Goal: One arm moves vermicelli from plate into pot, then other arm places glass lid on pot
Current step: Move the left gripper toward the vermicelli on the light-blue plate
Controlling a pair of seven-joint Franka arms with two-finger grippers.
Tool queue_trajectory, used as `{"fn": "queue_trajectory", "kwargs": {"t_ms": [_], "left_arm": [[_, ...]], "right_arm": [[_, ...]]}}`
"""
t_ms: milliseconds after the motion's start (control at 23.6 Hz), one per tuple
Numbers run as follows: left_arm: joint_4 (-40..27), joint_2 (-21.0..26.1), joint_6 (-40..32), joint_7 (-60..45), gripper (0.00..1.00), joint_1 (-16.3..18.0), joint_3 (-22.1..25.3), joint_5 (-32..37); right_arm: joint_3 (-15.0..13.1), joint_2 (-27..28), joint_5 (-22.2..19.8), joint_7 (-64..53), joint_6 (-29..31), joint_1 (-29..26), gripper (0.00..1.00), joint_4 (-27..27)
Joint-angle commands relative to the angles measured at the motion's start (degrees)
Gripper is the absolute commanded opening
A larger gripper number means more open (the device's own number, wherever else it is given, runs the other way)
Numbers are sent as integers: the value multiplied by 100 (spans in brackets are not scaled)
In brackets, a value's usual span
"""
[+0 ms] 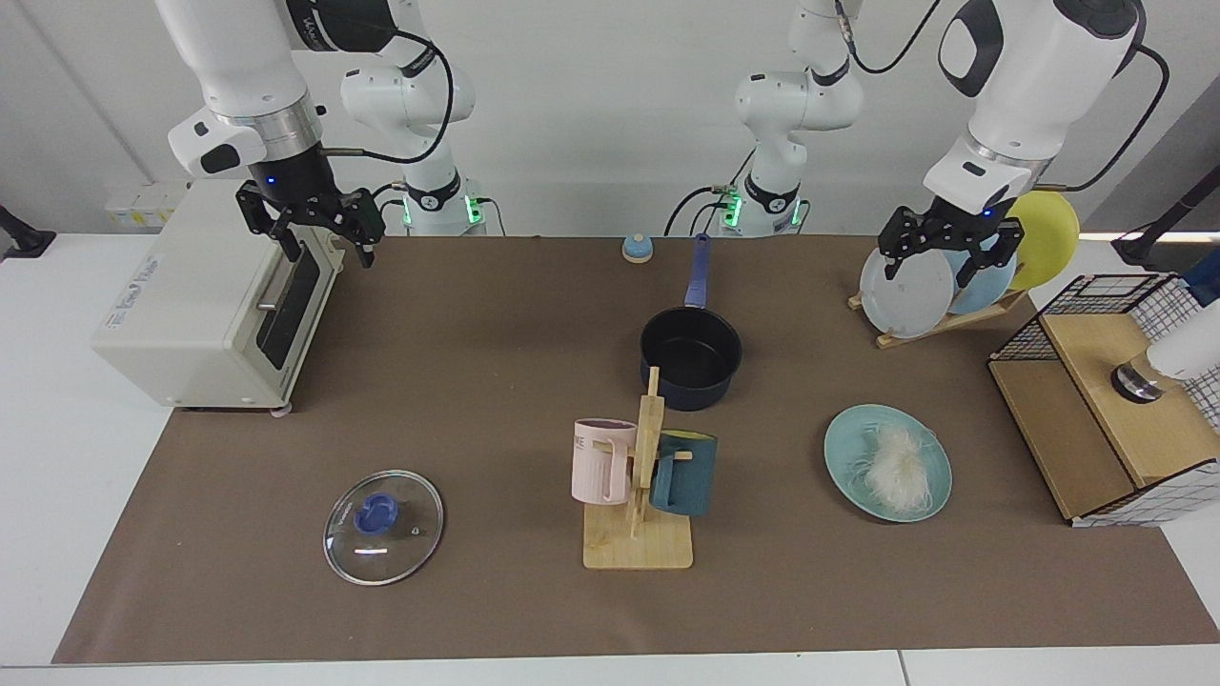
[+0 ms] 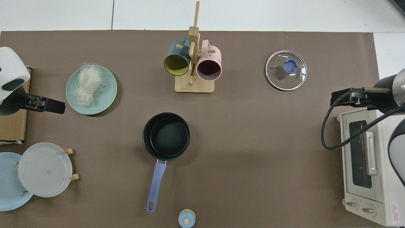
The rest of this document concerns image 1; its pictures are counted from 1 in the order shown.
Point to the white vermicelli bundle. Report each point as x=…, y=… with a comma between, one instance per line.
x=896, y=467

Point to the glass lid with blue knob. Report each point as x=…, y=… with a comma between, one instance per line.
x=400, y=553

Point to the light blue plate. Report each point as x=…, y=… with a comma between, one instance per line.
x=984, y=297

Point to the grey plate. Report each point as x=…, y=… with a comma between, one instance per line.
x=905, y=300

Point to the wooden plate rack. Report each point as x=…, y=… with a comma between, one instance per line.
x=953, y=320

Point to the yellow plate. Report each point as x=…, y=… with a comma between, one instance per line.
x=1048, y=238

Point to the teal plate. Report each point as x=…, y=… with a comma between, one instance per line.
x=843, y=440

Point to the pale toaster oven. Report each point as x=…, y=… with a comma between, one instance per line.
x=191, y=305

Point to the black pole stand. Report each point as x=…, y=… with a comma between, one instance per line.
x=1139, y=248

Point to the brown table cloth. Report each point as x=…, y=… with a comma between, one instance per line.
x=477, y=429

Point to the blue object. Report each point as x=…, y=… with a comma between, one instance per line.
x=1206, y=288

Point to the small blue round bell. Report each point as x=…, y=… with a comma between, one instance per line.
x=638, y=250

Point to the black clamp stand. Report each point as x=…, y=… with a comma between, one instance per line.
x=24, y=238

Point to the dark teal cup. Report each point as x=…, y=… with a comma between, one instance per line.
x=691, y=481

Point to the pink cup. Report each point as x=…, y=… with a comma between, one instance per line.
x=596, y=472

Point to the wooden cup stand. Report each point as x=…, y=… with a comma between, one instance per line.
x=639, y=548

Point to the white wall socket strip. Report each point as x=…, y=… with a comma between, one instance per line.
x=143, y=205

